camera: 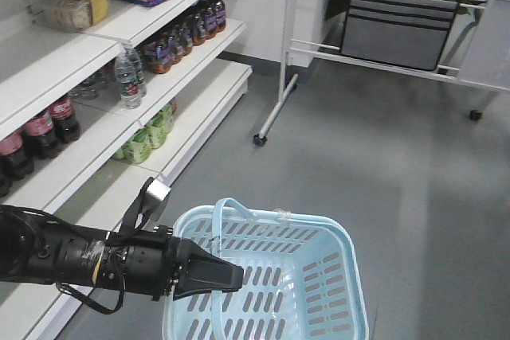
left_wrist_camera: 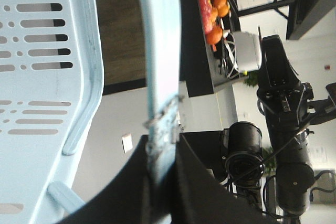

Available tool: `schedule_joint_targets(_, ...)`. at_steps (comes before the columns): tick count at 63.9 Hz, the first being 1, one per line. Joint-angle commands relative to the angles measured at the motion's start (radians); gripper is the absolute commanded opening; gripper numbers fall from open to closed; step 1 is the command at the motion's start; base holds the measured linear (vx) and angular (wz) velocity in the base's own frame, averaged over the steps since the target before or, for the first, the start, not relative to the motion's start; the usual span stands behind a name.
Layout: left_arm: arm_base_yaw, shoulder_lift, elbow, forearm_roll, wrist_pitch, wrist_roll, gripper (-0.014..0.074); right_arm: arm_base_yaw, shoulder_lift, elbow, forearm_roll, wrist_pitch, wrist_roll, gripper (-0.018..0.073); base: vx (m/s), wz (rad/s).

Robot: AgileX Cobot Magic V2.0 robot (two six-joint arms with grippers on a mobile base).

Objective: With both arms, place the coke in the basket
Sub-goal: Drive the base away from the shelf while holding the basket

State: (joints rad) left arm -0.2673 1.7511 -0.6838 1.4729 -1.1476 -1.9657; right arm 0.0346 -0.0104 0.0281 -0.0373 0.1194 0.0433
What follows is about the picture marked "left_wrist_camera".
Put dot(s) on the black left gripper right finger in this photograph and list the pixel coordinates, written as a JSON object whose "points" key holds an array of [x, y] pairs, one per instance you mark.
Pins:
{"points": [[198, 198]]}

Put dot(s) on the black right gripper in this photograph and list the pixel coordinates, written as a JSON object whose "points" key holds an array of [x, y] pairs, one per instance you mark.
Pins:
{"points": [[284, 98]]}

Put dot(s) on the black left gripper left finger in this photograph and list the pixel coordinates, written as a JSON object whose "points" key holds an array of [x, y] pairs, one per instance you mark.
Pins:
{"points": [[126, 199]]}

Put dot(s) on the light blue plastic basket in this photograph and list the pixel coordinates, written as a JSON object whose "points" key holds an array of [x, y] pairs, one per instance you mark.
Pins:
{"points": [[51, 87]]}

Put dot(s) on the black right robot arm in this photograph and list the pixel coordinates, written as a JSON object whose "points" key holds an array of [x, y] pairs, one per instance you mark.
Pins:
{"points": [[294, 177]]}

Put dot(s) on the white box on stand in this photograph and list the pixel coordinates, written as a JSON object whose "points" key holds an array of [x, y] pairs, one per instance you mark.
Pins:
{"points": [[247, 51]]}

